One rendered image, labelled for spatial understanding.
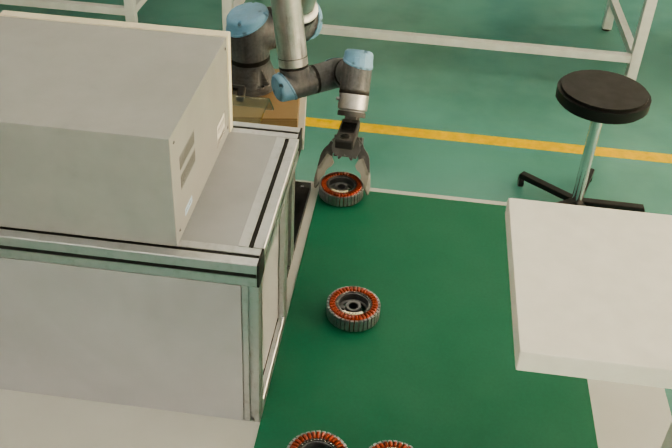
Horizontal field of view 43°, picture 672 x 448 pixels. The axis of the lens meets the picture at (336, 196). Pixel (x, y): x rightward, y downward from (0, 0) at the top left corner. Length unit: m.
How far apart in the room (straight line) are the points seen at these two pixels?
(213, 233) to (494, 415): 0.63
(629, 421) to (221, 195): 0.86
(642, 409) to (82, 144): 1.13
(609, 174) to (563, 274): 2.64
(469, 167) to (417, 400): 2.19
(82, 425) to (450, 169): 2.41
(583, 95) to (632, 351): 2.13
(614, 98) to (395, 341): 1.73
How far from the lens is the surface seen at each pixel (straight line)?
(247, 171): 1.57
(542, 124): 4.17
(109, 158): 1.33
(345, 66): 2.13
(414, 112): 4.11
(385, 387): 1.67
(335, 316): 1.75
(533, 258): 1.28
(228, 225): 1.43
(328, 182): 2.14
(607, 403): 1.75
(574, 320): 1.19
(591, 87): 3.30
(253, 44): 2.37
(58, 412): 1.67
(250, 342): 1.47
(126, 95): 1.41
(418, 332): 1.79
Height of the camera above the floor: 1.97
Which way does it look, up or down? 35 degrees down
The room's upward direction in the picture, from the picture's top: 3 degrees clockwise
